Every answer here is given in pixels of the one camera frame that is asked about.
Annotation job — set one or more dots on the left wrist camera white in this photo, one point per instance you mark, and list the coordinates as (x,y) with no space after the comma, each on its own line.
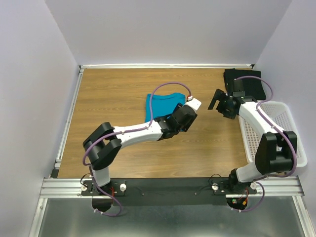
(193,103)

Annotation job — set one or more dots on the white plastic basket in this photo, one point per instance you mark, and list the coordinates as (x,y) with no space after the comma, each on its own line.
(280,113)

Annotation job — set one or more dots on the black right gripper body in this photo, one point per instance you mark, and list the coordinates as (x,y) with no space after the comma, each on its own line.
(222,107)

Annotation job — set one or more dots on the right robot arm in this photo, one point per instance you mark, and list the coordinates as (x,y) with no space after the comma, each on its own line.
(276,155)

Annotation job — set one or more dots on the folded black t shirt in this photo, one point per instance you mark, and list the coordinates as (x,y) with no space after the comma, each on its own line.
(252,87)

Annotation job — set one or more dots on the aluminium front rail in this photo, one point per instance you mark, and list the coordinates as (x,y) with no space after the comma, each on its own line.
(71,188)

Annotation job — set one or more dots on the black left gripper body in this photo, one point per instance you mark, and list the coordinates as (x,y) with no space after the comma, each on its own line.
(185,128)

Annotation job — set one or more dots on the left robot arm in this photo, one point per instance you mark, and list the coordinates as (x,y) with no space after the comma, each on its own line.
(103,145)

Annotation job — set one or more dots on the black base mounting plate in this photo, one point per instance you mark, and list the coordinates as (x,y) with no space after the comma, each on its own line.
(179,191)

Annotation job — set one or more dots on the aluminium rail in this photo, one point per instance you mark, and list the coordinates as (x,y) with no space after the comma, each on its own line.
(166,66)
(58,160)
(71,188)

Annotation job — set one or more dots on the blue t shirt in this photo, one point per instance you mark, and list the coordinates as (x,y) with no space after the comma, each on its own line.
(165,104)

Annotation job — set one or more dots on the aluminium back rail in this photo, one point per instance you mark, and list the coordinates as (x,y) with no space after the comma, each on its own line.
(166,66)

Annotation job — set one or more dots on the aluminium left rail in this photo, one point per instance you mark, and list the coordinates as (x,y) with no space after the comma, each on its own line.
(58,160)

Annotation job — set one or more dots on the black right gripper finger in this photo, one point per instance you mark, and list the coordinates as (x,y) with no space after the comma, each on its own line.
(216,97)
(224,95)

